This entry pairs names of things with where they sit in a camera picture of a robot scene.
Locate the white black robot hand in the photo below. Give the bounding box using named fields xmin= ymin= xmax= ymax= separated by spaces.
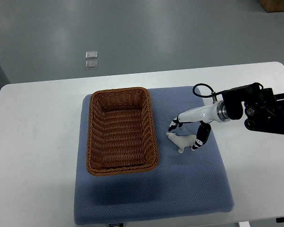
xmin=168 ymin=101 xmax=230 ymax=150

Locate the white bear figurine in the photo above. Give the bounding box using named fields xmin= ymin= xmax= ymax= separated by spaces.
xmin=166 ymin=132 xmax=196 ymax=154

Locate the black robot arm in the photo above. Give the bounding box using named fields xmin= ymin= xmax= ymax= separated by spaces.
xmin=222 ymin=82 xmax=284 ymax=135

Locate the brown wicker basket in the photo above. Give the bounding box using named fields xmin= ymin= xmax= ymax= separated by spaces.
xmin=86 ymin=87 xmax=159 ymax=176

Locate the blue quilted mat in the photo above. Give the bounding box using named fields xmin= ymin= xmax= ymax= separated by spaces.
xmin=74 ymin=87 xmax=234 ymax=225

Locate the brown cardboard box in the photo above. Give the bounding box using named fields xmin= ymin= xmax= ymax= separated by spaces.
xmin=258 ymin=0 xmax=284 ymax=13

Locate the lower silver floor plate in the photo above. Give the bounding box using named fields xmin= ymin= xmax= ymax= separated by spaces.
xmin=85 ymin=60 xmax=98 ymax=70

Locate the silver floor plate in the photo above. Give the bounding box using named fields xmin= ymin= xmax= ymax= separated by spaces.
xmin=85 ymin=60 xmax=98 ymax=70
xmin=85 ymin=51 xmax=98 ymax=59

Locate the upper silver floor plate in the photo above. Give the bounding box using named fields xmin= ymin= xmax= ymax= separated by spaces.
xmin=85 ymin=51 xmax=98 ymax=59

